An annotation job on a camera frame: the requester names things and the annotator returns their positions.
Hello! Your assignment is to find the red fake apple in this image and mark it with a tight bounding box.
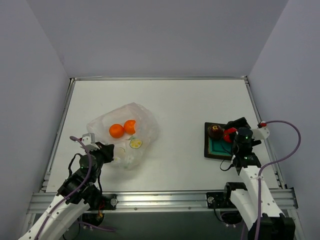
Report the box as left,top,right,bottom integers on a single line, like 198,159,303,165
222,127,237,144

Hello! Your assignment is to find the orange fake fruit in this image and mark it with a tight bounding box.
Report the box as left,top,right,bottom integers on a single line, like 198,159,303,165
123,119,136,135
109,123,125,139

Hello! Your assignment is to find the dark purple fake fruit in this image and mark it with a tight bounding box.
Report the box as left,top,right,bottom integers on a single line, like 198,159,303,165
207,124,224,141

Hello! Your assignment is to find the translucent lemon print plastic bag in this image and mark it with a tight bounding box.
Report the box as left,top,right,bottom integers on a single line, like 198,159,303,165
86,102,160,170

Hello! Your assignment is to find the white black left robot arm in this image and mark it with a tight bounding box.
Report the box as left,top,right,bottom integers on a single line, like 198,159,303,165
21,142,118,240

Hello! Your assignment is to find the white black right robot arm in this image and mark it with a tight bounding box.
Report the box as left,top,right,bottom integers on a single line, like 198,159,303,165
222,117,296,240

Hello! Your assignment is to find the black teal square plate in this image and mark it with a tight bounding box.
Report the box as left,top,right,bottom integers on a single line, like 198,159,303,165
204,121,251,161

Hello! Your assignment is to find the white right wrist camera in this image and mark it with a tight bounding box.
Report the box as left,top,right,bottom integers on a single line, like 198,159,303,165
250,121,270,141

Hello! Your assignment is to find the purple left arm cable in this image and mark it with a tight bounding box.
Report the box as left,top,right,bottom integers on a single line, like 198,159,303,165
33,135,117,240

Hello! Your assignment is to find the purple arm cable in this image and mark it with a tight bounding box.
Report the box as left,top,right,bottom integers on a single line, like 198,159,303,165
239,120,302,240
33,135,117,240

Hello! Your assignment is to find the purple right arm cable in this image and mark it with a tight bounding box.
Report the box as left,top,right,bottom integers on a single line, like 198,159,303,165
239,120,302,240

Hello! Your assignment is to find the aluminium table edge rail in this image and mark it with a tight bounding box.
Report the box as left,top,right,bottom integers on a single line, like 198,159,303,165
39,78,76,193

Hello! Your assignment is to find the aluminium front frame rail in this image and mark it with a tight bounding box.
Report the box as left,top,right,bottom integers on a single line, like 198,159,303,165
27,189,298,214

